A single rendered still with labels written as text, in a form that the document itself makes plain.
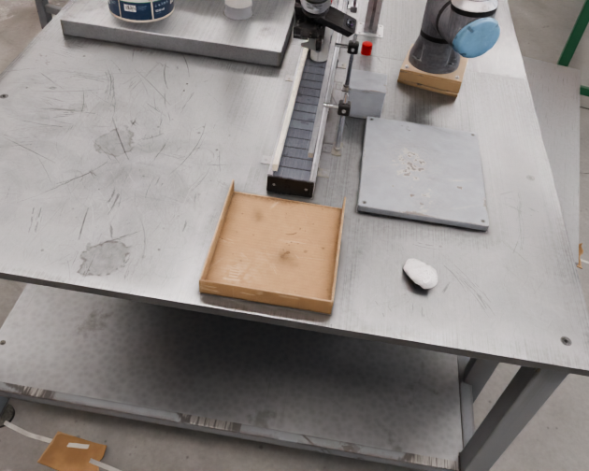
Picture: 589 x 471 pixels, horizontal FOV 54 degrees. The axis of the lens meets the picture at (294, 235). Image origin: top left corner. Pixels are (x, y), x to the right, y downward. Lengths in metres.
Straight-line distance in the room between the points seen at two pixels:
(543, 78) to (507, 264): 0.85
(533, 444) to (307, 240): 1.17
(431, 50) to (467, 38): 0.19
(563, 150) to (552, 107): 0.21
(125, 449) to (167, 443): 0.12
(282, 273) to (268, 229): 0.13
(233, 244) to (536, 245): 0.68
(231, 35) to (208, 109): 0.32
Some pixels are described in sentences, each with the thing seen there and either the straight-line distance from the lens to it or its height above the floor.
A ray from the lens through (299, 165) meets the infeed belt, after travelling 1.36.
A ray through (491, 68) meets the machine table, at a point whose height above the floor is 0.83.
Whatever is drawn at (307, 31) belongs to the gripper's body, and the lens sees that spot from 1.59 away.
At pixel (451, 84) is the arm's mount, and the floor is 0.87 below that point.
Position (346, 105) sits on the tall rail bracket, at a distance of 1.42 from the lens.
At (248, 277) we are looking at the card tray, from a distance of 1.17.
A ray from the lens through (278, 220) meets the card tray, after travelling 1.29.
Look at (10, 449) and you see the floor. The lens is 2.01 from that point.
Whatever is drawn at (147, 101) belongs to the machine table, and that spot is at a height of 0.83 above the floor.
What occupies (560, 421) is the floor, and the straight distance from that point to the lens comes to 2.21.
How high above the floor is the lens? 1.74
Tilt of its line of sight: 46 degrees down
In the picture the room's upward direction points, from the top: 7 degrees clockwise
